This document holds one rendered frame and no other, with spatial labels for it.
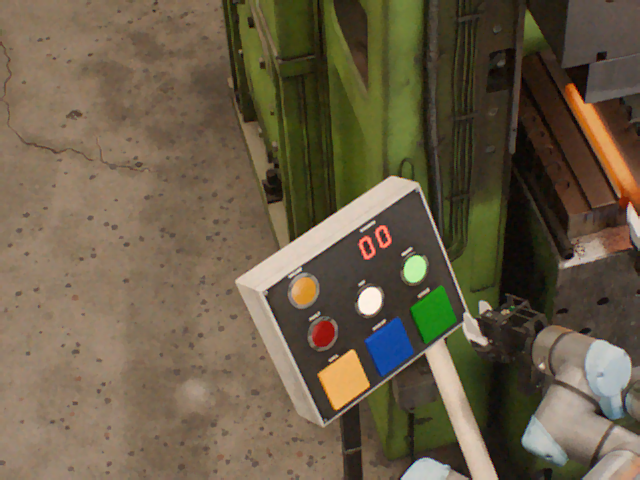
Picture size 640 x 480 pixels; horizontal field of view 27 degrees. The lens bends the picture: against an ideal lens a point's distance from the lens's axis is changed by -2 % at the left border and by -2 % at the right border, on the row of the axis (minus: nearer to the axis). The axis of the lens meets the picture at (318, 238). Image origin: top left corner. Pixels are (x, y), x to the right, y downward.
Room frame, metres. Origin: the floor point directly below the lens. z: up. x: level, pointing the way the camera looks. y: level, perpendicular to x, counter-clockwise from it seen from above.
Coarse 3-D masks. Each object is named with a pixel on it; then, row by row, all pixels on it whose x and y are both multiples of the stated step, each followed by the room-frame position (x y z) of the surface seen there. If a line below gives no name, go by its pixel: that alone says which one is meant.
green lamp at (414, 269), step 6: (414, 258) 1.39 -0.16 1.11; (420, 258) 1.39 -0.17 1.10; (408, 264) 1.38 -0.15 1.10; (414, 264) 1.38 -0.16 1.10; (420, 264) 1.38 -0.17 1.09; (408, 270) 1.37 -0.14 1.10; (414, 270) 1.37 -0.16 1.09; (420, 270) 1.38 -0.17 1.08; (408, 276) 1.37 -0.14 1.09; (414, 276) 1.37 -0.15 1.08; (420, 276) 1.37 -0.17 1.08
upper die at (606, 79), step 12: (600, 60) 1.56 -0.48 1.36; (612, 60) 1.56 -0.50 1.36; (624, 60) 1.57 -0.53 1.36; (636, 60) 1.57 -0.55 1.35; (576, 72) 1.60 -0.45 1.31; (588, 72) 1.56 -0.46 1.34; (600, 72) 1.56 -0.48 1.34; (612, 72) 1.56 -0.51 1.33; (624, 72) 1.57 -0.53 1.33; (636, 72) 1.57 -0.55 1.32; (576, 84) 1.59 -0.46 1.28; (588, 84) 1.56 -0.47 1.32; (600, 84) 1.56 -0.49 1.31; (612, 84) 1.56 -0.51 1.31; (624, 84) 1.57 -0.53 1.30; (636, 84) 1.57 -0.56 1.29; (588, 96) 1.56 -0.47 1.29; (600, 96) 1.56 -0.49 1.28; (612, 96) 1.57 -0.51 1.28
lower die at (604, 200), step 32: (544, 64) 1.95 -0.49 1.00; (544, 96) 1.86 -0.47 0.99; (544, 128) 1.78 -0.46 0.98; (576, 128) 1.77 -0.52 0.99; (608, 128) 1.75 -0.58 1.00; (544, 160) 1.70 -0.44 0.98; (576, 160) 1.68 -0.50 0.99; (576, 192) 1.61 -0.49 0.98; (608, 192) 1.60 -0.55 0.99; (576, 224) 1.56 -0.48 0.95
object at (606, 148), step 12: (576, 96) 1.84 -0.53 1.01; (576, 108) 1.81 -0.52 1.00; (588, 108) 1.80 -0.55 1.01; (588, 120) 1.77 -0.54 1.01; (600, 120) 1.77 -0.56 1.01; (588, 132) 1.75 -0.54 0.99; (600, 132) 1.74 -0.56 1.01; (600, 144) 1.70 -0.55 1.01; (612, 144) 1.70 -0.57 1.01; (612, 156) 1.67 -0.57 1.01; (612, 168) 1.64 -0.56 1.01; (624, 168) 1.64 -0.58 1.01; (624, 180) 1.61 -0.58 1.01; (624, 192) 1.57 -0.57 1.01; (636, 192) 1.57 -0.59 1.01; (624, 204) 1.56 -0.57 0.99; (636, 204) 1.54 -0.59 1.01
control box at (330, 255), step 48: (384, 192) 1.47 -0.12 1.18; (336, 240) 1.36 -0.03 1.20; (384, 240) 1.39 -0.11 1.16; (432, 240) 1.42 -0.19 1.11; (240, 288) 1.31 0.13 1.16; (288, 288) 1.29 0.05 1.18; (336, 288) 1.32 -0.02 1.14; (384, 288) 1.34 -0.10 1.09; (432, 288) 1.37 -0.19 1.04; (288, 336) 1.24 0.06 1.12; (336, 336) 1.26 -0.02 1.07; (288, 384) 1.23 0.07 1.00
